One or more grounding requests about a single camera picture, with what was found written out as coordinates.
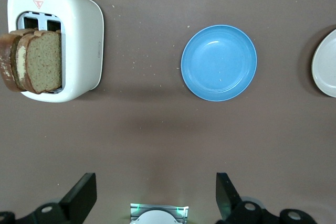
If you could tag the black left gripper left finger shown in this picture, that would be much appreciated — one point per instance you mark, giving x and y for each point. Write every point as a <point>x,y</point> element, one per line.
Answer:
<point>78,195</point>

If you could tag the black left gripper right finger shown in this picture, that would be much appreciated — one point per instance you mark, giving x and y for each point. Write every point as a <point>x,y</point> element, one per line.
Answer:
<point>228,197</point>

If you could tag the brown bread slice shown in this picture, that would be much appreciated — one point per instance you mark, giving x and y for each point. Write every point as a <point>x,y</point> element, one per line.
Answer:
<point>44,61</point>
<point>6,58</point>

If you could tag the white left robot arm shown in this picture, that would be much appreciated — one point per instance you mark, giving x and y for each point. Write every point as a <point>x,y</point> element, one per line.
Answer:
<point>156,218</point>

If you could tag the blue plate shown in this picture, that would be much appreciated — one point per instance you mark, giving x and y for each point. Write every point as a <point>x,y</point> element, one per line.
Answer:
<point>219,62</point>

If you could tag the beige plate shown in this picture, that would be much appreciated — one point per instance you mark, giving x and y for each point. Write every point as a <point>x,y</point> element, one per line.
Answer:
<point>326,64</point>

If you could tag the white two-slot toaster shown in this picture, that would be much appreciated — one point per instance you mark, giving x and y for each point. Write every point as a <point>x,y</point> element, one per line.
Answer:
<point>78,37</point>

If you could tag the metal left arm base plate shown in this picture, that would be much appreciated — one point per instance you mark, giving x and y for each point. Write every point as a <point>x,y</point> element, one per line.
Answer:
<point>184,214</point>

